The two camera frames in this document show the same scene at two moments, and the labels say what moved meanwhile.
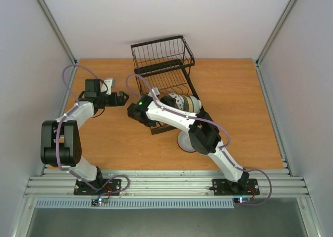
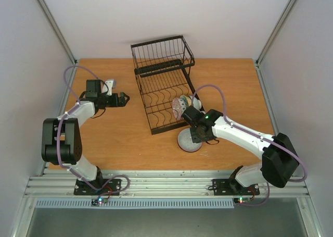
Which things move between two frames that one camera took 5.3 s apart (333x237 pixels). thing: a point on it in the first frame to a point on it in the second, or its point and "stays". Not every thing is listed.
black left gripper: (123, 102) stays
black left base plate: (107, 187) stays
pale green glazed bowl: (197, 103) stays
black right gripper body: (167, 101) to (195, 137)
